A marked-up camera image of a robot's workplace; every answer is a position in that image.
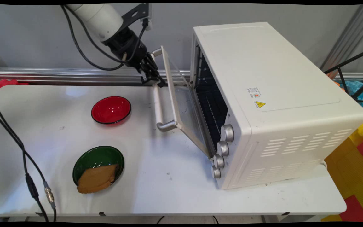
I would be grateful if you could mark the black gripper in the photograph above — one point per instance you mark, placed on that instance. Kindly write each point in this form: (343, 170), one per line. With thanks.
(128, 47)

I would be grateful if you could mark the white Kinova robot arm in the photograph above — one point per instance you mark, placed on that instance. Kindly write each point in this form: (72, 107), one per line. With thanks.
(98, 17)

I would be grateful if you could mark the red plastic bowl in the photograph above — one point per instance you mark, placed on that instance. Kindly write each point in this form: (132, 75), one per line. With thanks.
(111, 109)

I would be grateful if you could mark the silver oven knob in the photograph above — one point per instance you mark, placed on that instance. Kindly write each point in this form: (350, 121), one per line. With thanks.
(223, 148)
(218, 161)
(227, 132)
(215, 172)

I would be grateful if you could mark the green plastic bowl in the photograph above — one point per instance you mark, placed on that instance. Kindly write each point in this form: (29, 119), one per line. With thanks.
(97, 157)

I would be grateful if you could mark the small printed label sticker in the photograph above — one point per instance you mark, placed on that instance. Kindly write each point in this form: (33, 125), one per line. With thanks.
(254, 92)

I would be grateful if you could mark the yellow warning sticker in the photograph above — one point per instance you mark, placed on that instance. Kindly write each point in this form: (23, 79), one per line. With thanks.
(260, 104)

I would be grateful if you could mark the brown bread slice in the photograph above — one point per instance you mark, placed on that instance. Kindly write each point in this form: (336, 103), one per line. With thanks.
(96, 179)

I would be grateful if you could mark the white toaster oven body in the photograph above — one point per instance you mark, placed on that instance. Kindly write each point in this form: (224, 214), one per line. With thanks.
(282, 94)

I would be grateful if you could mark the red cloth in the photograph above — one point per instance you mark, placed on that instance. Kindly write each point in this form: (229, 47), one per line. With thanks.
(2, 85)

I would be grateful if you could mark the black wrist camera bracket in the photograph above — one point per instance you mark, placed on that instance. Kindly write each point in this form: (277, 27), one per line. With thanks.
(135, 14)

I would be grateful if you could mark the aluminium profile rail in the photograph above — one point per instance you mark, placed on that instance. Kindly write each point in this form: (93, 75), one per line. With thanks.
(43, 75)

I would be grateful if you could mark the black metal stand frame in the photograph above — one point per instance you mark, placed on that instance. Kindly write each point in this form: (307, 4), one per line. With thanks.
(351, 61)

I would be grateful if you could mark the grey diagonal metal post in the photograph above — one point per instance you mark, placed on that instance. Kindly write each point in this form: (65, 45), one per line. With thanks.
(350, 37)

